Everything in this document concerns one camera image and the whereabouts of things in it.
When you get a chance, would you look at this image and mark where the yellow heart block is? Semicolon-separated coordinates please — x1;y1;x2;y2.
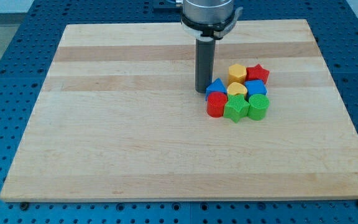
227;82;248;96

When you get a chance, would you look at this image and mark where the white black tool flange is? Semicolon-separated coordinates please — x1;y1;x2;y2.
181;7;243;40

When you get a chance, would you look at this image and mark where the wooden board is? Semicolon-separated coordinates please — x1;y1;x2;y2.
0;19;358;202

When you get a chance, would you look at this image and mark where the red star block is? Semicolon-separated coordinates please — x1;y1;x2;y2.
246;64;270;84

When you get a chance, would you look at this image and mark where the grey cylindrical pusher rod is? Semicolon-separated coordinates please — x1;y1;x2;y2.
195;40;216;93

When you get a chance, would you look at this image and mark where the yellow hexagon block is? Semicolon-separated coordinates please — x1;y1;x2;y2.
227;64;247;85

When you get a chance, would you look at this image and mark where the blue triangle block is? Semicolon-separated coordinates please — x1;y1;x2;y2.
205;78;227;101

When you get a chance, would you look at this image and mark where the green star block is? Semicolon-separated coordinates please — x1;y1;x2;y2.
223;94;250;123

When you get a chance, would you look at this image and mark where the blue cube block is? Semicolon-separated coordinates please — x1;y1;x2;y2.
245;80;267;98

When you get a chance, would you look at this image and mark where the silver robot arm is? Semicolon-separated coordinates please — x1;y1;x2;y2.
177;0;243;93

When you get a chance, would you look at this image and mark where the green cylinder block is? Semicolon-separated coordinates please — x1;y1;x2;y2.
248;94;270;121

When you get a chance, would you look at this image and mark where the red cylinder block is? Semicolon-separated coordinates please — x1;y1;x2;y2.
206;91;227;118

